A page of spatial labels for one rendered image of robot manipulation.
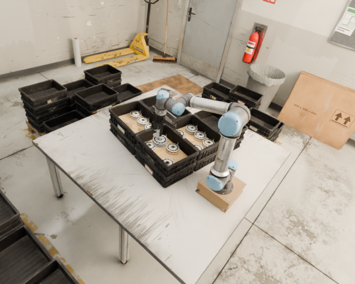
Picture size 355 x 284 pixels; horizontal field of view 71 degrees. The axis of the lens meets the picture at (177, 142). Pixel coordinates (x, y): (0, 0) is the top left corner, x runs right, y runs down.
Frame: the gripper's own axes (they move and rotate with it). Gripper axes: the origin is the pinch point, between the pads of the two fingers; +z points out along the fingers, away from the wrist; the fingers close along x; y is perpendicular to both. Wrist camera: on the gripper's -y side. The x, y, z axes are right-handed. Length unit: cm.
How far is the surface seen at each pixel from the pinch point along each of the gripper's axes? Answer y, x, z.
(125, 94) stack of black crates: 56, -156, 61
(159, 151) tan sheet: -0.6, -3.2, 16.4
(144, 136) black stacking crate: 12.5, -10.7, 10.4
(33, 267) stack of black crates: 68, 71, 61
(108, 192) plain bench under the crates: 30, 31, 29
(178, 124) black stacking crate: -13.3, -34.7, 11.3
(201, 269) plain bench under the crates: -33, 75, 30
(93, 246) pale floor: 44, 35, 99
